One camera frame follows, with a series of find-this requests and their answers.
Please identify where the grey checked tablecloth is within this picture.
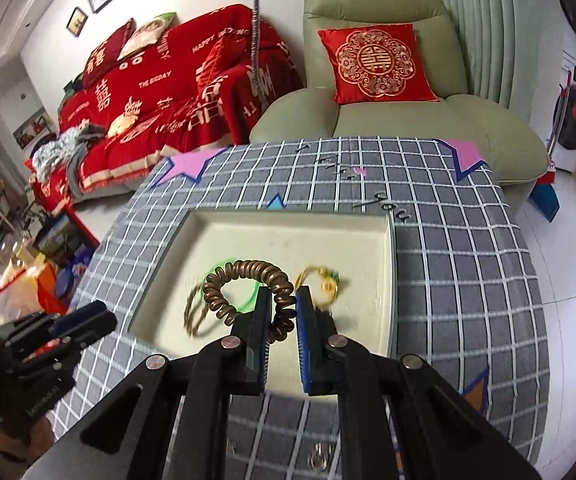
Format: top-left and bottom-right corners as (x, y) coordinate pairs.
(52, 138), (550, 462)

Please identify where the braided rope bracelet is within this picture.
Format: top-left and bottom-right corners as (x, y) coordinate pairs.
(182, 282), (220, 337)

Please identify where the red embroidered cushion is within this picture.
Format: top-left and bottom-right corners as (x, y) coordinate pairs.
(318, 23), (439, 105)

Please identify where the small framed picture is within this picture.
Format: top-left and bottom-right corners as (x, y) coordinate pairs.
(67, 6), (88, 37)

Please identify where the green armchair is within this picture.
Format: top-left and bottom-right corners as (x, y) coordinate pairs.
(250, 0), (547, 209)

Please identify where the right pink star sticker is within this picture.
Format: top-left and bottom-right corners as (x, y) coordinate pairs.
(437, 139), (486, 182)

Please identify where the brown wooden bead bracelet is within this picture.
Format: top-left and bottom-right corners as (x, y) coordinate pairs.
(201, 258), (298, 345)

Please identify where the yellow cord bracelet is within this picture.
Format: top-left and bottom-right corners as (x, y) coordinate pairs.
(294, 263), (342, 309)

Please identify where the red covered sofa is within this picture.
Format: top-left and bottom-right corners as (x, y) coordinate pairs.
(31, 3), (302, 214)

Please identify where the left pink star sticker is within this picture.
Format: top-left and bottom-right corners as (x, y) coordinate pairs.
(152, 148), (227, 188)

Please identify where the orange star sticker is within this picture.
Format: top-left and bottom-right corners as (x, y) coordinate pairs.
(462, 366), (490, 415)

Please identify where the green plastic bangle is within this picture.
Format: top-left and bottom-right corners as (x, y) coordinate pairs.
(222, 278), (261, 313)

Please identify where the lower washing machine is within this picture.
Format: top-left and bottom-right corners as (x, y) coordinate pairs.
(552, 51), (576, 174)

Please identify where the green curtain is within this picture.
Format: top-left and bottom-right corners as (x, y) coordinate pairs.
(443, 0), (541, 119)

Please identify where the pink star sticker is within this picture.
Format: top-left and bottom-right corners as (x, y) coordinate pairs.
(437, 139), (486, 182)
(152, 148), (227, 188)

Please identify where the blue photo box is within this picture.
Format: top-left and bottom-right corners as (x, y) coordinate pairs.
(32, 211), (98, 304)

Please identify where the hanging grey cable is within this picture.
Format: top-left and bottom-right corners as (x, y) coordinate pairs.
(246, 0), (270, 111)

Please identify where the cream jewelry tray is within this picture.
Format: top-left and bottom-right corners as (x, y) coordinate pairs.
(126, 208), (399, 397)

